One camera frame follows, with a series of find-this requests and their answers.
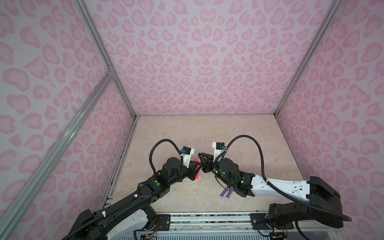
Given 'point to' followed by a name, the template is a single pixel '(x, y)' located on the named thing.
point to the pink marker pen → (197, 176)
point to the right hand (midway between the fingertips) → (198, 154)
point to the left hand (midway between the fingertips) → (202, 161)
